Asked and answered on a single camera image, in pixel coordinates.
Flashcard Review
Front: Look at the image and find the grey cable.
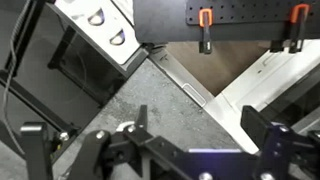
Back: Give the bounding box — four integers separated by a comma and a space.
1, 0, 28, 158

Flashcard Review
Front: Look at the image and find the black perforated breadboard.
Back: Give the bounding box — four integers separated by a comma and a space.
133, 0, 320, 43

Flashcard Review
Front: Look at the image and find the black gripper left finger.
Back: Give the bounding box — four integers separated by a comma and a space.
68, 104, 188, 180

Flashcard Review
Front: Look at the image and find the black orange bar clamp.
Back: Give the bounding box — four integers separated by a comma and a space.
198, 7, 214, 55
269, 3, 312, 54

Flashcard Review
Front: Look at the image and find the silver metal trim strip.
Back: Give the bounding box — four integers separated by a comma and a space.
148, 46, 216, 109

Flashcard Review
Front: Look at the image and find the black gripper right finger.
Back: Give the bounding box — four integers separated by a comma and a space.
240, 105, 320, 180

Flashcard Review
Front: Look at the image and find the black glass oven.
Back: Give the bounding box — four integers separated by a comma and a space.
0, 0, 149, 163

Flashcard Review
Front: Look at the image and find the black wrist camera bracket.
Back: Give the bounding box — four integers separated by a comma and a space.
19, 122, 72, 180

